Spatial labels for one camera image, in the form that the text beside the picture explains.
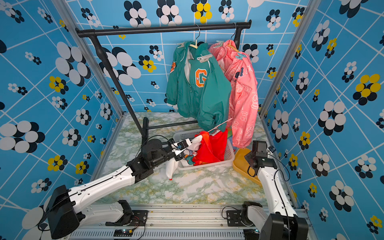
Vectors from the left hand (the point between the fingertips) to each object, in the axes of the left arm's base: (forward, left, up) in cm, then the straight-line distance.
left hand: (191, 138), depth 69 cm
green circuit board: (-34, +33, -32) cm, 57 cm away
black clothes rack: (+32, +38, -26) cm, 56 cm away
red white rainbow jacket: (-1, -7, -8) cm, 11 cm away
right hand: (0, -35, -18) cm, 39 cm away
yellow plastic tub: (+1, -31, -31) cm, 44 cm away
